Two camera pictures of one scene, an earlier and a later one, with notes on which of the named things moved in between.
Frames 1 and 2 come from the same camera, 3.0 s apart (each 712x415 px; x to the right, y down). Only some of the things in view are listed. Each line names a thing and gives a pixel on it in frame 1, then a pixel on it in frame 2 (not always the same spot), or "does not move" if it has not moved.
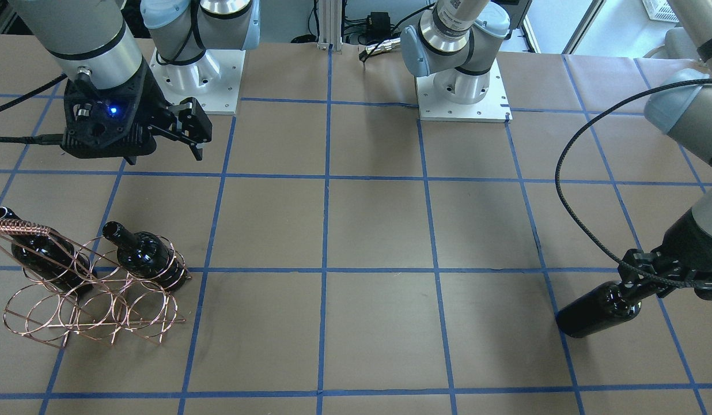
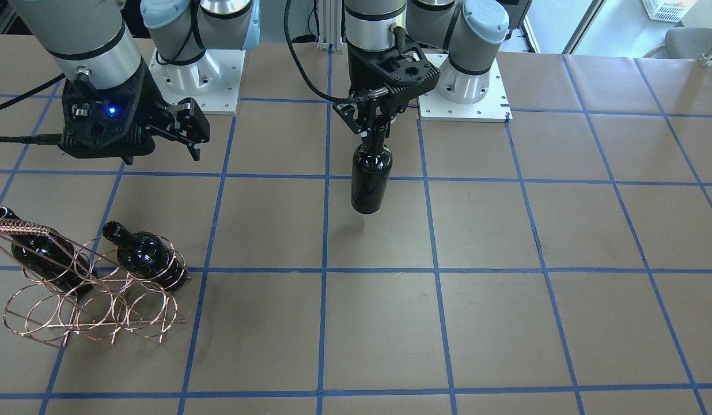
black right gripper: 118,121 does not move
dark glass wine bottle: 607,304 → 371,170
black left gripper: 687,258 → 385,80
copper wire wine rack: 88,287 does not move
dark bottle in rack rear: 49,255 does not move
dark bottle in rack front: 147,256 does not move
